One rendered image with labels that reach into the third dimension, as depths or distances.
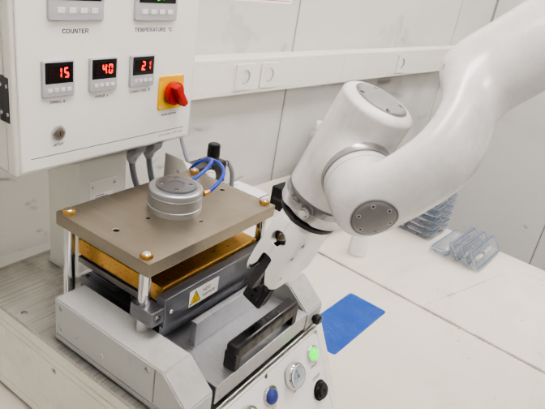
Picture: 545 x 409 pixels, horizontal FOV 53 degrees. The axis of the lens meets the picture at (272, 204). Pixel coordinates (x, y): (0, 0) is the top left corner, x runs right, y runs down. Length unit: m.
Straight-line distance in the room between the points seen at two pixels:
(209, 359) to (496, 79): 0.49
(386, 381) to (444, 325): 0.28
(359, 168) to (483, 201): 2.75
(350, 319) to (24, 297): 0.69
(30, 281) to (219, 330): 0.34
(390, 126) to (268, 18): 1.07
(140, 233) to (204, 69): 0.72
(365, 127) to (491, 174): 2.68
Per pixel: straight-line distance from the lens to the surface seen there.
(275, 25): 1.62
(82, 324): 0.78
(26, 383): 0.97
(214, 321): 0.78
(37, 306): 0.91
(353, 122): 0.56
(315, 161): 0.59
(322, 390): 0.93
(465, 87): 0.55
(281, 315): 0.78
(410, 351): 1.23
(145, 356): 0.71
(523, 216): 3.22
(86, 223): 0.76
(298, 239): 0.63
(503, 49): 0.58
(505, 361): 1.32
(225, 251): 0.81
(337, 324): 1.24
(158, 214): 0.78
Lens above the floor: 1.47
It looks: 25 degrees down
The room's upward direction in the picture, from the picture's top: 10 degrees clockwise
